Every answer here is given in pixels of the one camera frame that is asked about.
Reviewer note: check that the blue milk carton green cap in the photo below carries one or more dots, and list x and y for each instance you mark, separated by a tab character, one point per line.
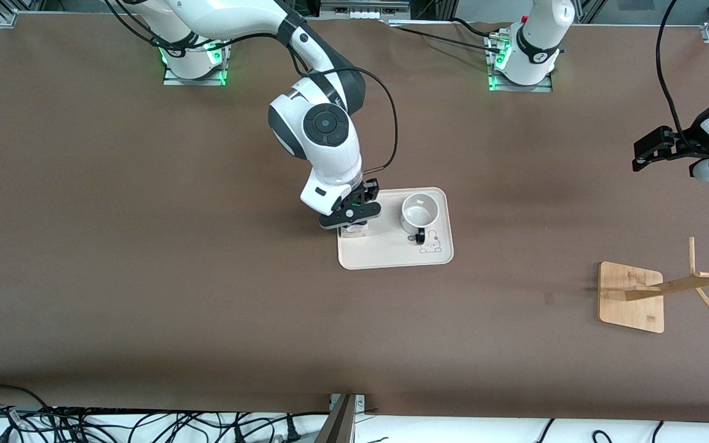
354	232

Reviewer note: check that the grey electronics box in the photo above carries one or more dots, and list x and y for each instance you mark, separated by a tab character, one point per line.
364	9

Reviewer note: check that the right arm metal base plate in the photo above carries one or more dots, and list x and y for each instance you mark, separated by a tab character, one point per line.
194	81

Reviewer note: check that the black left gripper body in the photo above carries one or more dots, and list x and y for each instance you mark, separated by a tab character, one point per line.
688	141

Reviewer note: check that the dark metal beam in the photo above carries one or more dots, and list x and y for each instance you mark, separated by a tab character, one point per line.
337	427

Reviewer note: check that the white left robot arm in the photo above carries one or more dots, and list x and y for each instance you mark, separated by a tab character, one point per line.
533	37

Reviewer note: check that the beige rabbit print tray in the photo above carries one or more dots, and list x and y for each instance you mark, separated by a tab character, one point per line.
391	252

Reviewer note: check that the wooden mug rack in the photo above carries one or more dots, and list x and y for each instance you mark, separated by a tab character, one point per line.
622	301

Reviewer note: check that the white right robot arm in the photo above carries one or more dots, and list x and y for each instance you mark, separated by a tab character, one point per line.
330	160

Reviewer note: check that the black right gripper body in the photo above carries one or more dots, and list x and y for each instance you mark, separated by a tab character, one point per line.
369	186

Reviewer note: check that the small metal bracket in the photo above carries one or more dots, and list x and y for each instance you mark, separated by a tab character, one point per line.
359	403

